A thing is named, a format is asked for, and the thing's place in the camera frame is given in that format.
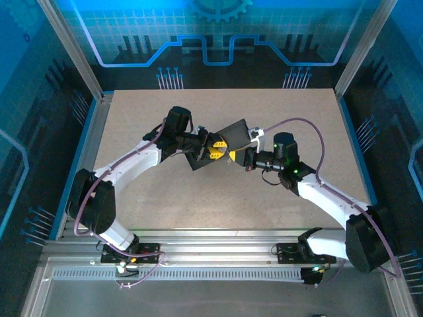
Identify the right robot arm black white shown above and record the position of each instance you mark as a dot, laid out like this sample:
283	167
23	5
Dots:
330	198

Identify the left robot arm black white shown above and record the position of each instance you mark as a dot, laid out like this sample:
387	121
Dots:
132	162

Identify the black controller box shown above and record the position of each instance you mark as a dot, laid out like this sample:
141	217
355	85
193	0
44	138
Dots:
312	279

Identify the grey metal panel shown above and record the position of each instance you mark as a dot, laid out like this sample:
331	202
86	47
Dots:
215	297

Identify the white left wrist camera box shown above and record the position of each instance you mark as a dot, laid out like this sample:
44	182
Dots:
200	129

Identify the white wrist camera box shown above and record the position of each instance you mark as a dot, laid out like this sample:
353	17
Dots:
200	129
256	133

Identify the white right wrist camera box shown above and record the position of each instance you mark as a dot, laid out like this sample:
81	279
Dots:
256	133

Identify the aluminium side rail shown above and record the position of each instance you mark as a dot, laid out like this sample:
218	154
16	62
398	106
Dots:
96	132

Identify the aluminium mounting rail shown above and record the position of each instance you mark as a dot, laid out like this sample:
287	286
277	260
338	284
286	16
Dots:
215	241

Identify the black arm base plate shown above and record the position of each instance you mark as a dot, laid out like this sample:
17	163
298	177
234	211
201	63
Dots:
148	252
287	254

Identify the aluminium frame post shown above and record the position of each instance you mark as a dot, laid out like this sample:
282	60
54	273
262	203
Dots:
363	49
71	49

